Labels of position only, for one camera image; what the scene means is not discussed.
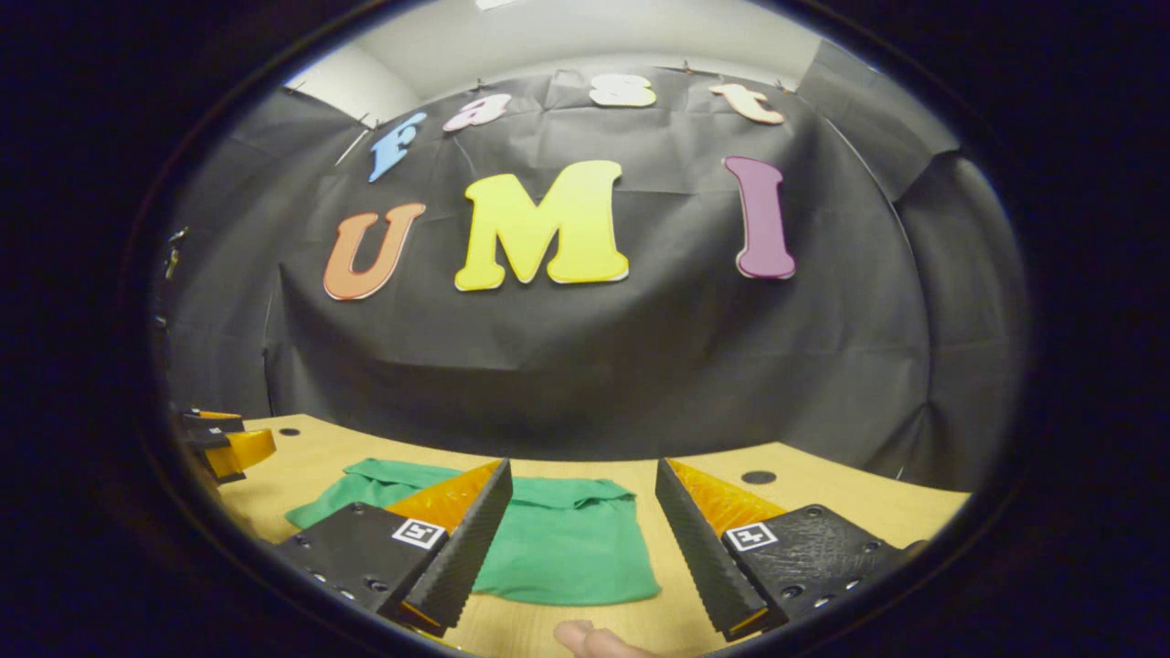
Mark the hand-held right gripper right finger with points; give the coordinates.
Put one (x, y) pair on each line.
(699, 557)

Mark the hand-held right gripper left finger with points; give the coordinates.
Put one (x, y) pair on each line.
(462, 557)

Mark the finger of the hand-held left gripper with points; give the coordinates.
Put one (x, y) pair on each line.
(212, 423)
(242, 450)

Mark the green T-shirt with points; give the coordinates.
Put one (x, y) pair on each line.
(567, 548)

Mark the black backdrop cloth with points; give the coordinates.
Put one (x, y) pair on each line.
(594, 366)

